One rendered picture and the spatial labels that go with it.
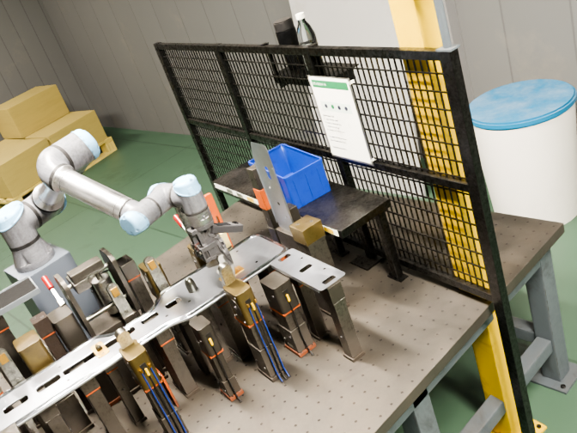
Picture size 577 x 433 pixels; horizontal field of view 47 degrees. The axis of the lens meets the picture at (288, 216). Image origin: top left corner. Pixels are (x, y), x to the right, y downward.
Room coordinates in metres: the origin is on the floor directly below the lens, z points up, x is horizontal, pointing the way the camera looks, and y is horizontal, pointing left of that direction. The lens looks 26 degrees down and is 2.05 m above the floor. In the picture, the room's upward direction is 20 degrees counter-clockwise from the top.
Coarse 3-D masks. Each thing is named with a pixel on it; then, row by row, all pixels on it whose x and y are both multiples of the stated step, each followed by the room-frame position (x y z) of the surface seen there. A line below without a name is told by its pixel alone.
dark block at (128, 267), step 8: (128, 256) 2.02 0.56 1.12; (120, 264) 1.98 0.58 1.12; (128, 264) 1.98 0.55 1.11; (128, 272) 1.97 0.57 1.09; (136, 272) 1.98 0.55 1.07; (128, 280) 1.96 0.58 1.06; (136, 280) 1.98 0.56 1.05; (136, 288) 1.97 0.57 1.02; (144, 288) 1.98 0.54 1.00; (136, 296) 1.98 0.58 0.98; (144, 296) 1.98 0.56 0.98; (144, 304) 1.97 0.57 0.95; (152, 304) 1.98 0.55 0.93; (144, 312) 1.97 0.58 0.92
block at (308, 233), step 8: (304, 216) 1.96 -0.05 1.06; (312, 216) 1.95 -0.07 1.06; (296, 224) 1.93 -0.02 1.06; (304, 224) 1.91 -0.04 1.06; (312, 224) 1.89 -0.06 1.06; (320, 224) 1.90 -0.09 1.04; (296, 232) 1.91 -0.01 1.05; (304, 232) 1.87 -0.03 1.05; (312, 232) 1.89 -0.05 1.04; (320, 232) 1.90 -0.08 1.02; (296, 240) 1.92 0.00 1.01; (304, 240) 1.88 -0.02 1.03; (312, 240) 1.88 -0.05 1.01; (320, 240) 1.90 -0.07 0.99; (304, 248) 1.90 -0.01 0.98; (312, 248) 1.88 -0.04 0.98; (320, 248) 1.90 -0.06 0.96; (328, 248) 1.91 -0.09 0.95; (312, 256) 1.88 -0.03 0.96; (320, 256) 1.89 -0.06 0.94; (328, 256) 1.90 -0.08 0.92; (328, 264) 1.90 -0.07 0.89; (320, 296) 1.91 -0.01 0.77; (320, 304) 1.93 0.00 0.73; (328, 312) 1.90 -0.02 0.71
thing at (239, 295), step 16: (224, 288) 1.73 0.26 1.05; (240, 288) 1.70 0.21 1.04; (240, 304) 1.66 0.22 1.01; (256, 304) 1.68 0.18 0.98; (240, 320) 1.70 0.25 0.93; (256, 320) 1.67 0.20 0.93; (256, 336) 1.67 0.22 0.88; (256, 352) 1.70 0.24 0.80; (272, 352) 1.67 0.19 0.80; (272, 368) 1.67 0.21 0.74
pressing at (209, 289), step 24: (264, 240) 2.02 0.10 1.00; (240, 264) 1.92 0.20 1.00; (264, 264) 1.87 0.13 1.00; (168, 288) 1.93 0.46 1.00; (216, 288) 1.82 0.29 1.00; (168, 312) 1.78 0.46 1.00; (192, 312) 1.74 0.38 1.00; (96, 336) 1.79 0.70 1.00; (144, 336) 1.70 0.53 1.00; (72, 360) 1.71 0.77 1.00; (96, 360) 1.66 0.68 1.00; (24, 384) 1.68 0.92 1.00; (72, 384) 1.59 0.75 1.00; (0, 408) 1.60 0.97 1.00; (24, 408) 1.56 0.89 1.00
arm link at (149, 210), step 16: (48, 160) 2.05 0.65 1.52; (64, 160) 2.07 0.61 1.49; (48, 176) 2.00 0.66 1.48; (64, 176) 1.99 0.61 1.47; (80, 176) 1.98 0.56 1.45; (64, 192) 1.99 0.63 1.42; (80, 192) 1.93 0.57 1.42; (96, 192) 1.91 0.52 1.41; (112, 192) 1.90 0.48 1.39; (96, 208) 1.90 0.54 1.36; (112, 208) 1.86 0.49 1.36; (128, 208) 1.83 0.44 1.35; (144, 208) 1.83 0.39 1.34; (160, 208) 1.85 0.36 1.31; (128, 224) 1.79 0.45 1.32; (144, 224) 1.80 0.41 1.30
